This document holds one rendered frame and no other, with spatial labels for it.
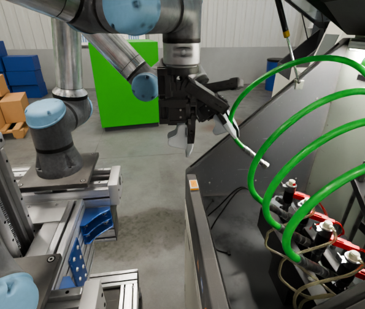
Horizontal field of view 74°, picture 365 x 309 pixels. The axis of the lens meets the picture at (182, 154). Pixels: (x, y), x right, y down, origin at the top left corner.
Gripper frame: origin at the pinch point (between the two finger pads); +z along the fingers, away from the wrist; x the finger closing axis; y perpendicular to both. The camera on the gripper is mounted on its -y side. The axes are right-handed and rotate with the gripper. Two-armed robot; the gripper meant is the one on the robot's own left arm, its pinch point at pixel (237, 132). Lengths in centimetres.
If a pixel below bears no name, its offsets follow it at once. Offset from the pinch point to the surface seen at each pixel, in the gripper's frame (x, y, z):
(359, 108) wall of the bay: -25.6, -29.6, 13.1
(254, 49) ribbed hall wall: -656, 48, -215
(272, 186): 24.7, -8.6, 13.9
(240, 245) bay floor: -2.2, 20.3, 32.5
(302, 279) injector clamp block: 16.5, -0.2, 36.8
